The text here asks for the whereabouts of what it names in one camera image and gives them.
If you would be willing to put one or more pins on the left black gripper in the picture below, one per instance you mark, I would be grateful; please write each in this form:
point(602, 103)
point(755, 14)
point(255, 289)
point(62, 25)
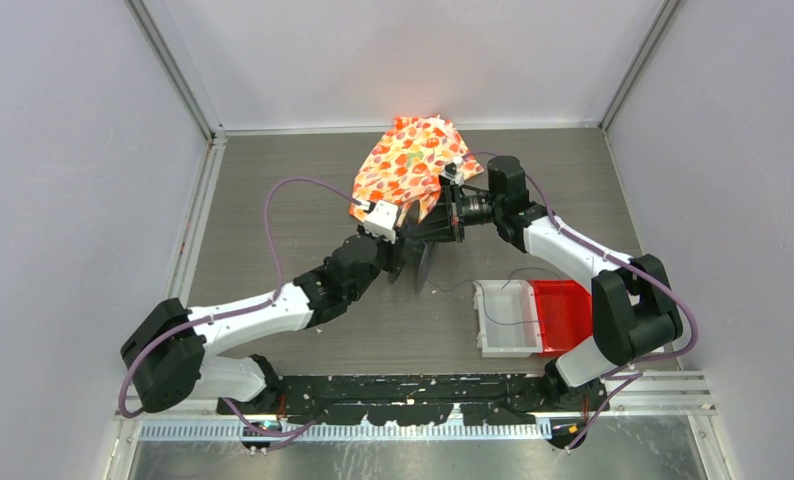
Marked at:
point(392, 248)

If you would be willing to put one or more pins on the slotted cable duct rail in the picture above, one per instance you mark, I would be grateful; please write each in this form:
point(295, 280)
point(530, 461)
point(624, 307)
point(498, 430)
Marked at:
point(234, 430)

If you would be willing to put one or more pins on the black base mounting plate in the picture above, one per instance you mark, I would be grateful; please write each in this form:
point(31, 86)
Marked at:
point(415, 400)

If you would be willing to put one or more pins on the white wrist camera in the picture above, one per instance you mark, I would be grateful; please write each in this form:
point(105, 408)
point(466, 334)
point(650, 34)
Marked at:
point(379, 219)
point(452, 173)

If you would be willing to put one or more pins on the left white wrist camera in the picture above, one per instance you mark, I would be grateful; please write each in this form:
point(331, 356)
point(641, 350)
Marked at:
point(379, 219)

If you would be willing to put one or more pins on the red plastic bin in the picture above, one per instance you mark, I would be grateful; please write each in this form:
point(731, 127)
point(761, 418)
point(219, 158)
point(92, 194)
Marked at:
point(564, 314)

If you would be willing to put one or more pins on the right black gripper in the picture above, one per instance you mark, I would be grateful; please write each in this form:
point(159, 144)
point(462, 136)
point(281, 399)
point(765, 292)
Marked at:
point(440, 225)

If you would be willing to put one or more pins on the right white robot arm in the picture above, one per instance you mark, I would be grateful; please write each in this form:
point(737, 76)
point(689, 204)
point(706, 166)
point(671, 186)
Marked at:
point(634, 311)

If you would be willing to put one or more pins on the orange floral cloth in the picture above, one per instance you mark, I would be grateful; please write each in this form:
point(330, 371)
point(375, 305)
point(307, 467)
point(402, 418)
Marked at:
point(405, 164)

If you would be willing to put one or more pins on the white plastic bin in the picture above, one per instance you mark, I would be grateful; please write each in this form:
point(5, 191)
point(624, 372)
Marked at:
point(507, 319)

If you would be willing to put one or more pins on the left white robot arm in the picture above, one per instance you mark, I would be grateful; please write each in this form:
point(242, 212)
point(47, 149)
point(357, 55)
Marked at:
point(178, 353)

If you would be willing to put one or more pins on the black cable spool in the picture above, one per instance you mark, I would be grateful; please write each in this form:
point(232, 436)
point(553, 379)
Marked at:
point(412, 255)

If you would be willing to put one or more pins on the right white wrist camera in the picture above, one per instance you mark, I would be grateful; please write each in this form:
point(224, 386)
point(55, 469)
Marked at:
point(452, 173)

